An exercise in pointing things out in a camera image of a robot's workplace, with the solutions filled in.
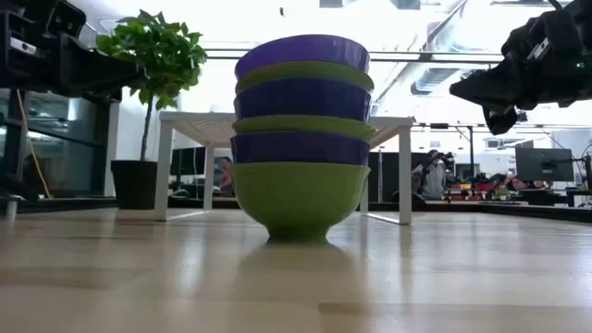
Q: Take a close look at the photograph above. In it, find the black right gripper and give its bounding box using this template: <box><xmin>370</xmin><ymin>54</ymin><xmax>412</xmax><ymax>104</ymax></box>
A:
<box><xmin>449</xmin><ymin>0</ymin><xmax>592</xmax><ymax>136</ymax></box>

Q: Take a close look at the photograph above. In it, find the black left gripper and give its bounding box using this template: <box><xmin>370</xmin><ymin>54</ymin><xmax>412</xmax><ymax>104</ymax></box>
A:
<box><xmin>0</xmin><ymin>0</ymin><xmax>146</xmax><ymax>102</ymax></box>

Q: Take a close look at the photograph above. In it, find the green floral-lined mini bowl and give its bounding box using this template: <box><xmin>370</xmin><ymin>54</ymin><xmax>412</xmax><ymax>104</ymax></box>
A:
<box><xmin>231</xmin><ymin>114</ymin><xmax>376</xmax><ymax>142</ymax></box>
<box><xmin>229</xmin><ymin>161</ymin><xmax>372</xmax><ymax>244</ymax></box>
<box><xmin>234</xmin><ymin>60</ymin><xmax>375</xmax><ymax>95</ymax></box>

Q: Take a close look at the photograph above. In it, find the dark blue mini bowl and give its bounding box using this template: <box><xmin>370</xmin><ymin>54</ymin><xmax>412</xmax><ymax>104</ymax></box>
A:
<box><xmin>233</xmin><ymin>77</ymin><xmax>373</xmax><ymax>122</ymax></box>
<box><xmin>229</xmin><ymin>130</ymin><xmax>371</xmax><ymax>167</ymax></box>
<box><xmin>234</xmin><ymin>33</ymin><xmax>371</xmax><ymax>80</ymax></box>

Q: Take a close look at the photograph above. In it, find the green leafy potted tree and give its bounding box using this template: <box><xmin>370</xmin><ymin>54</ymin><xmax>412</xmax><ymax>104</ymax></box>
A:
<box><xmin>95</xmin><ymin>8</ymin><xmax>208</xmax><ymax>162</ymax></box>

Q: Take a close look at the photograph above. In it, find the black-framed glass partition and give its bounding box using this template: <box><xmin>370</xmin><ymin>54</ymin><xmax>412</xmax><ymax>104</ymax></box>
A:
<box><xmin>0</xmin><ymin>87</ymin><xmax>122</xmax><ymax>200</ymax></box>

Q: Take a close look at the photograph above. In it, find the long ceiling light strip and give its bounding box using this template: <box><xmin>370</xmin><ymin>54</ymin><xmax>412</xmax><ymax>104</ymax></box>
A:
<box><xmin>203</xmin><ymin>47</ymin><xmax>506</xmax><ymax>65</ymax></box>

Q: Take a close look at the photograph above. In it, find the black computer monitor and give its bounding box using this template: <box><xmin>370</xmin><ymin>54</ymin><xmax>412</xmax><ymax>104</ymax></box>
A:
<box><xmin>169</xmin><ymin>146</ymin><xmax>207</xmax><ymax>177</ymax></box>
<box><xmin>515</xmin><ymin>147</ymin><xmax>575</xmax><ymax>183</ymax></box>

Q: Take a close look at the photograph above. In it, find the person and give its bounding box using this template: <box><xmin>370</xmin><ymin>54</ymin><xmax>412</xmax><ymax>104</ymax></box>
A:
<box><xmin>215</xmin><ymin>156</ymin><xmax>235</xmax><ymax>196</ymax></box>
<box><xmin>411</xmin><ymin>148</ymin><xmax>457</xmax><ymax>202</ymax></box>

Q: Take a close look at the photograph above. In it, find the white perforated metal shelf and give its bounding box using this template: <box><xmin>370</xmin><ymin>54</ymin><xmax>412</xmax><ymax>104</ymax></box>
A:
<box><xmin>154</xmin><ymin>110</ymin><xmax>414</xmax><ymax>227</ymax></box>

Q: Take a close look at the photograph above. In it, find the black plant pot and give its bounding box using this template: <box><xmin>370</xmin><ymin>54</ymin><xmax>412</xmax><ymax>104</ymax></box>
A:
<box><xmin>109</xmin><ymin>159</ymin><xmax>158</xmax><ymax>211</ymax></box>

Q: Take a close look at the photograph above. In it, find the silver ventilation duct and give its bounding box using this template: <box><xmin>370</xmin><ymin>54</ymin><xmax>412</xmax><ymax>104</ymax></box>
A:
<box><xmin>372</xmin><ymin>0</ymin><xmax>468</xmax><ymax>105</ymax></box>

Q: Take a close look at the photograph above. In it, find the yellow cable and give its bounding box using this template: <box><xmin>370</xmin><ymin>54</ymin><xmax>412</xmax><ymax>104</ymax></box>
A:
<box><xmin>16</xmin><ymin>89</ymin><xmax>52</xmax><ymax>200</ymax></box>

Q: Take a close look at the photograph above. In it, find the black aluminium table frame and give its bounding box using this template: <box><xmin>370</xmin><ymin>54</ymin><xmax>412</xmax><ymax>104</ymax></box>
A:
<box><xmin>0</xmin><ymin>196</ymin><xmax>592</xmax><ymax>224</ymax></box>

